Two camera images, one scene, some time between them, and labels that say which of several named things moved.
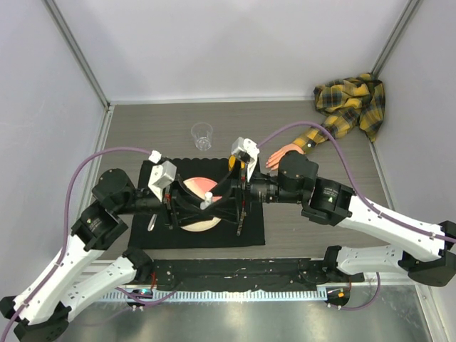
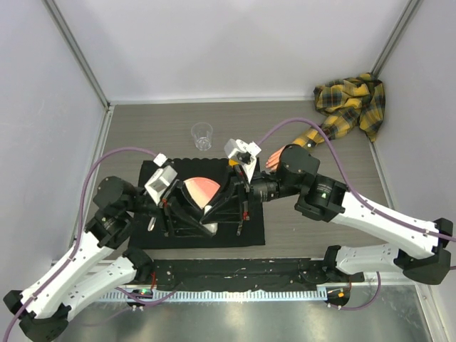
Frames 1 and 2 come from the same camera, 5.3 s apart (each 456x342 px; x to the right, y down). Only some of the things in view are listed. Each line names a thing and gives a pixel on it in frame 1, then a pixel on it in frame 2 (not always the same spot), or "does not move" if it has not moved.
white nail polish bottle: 208,200 to 211,227
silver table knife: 243,215 does not move
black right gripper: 227,208 does not move
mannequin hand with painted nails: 272,162 does not move
